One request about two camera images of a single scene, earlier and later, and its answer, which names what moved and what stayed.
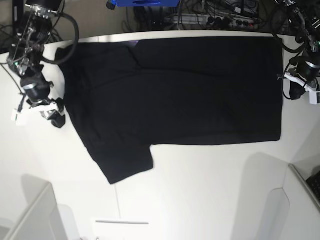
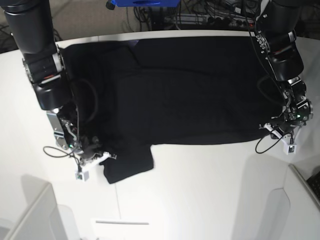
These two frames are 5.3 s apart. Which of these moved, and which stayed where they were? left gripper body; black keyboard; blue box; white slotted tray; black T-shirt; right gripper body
Moved: left gripper body; right gripper body
Stayed: black T-shirt; black keyboard; blue box; white slotted tray
